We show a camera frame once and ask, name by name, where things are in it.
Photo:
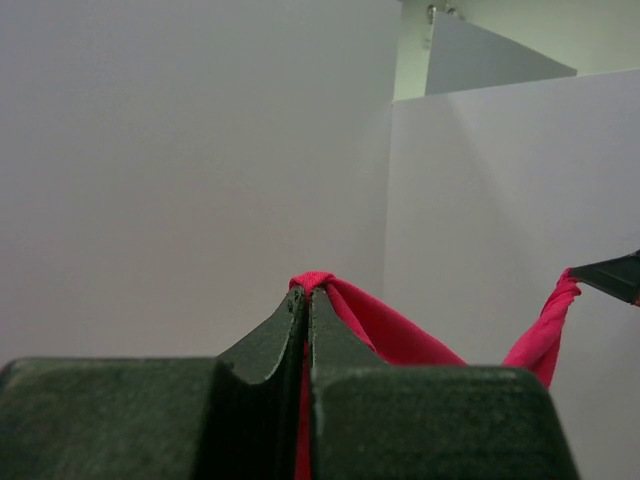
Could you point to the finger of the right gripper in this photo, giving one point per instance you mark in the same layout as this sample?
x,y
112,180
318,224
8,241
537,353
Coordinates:
x,y
619,277

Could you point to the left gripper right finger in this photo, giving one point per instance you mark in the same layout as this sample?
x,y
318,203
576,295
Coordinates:
x,y
370,419

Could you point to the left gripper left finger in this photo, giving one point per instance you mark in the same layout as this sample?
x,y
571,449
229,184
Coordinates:
x,y
232,416

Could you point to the red t shirt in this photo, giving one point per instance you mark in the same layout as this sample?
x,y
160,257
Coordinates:
x,y
398,341

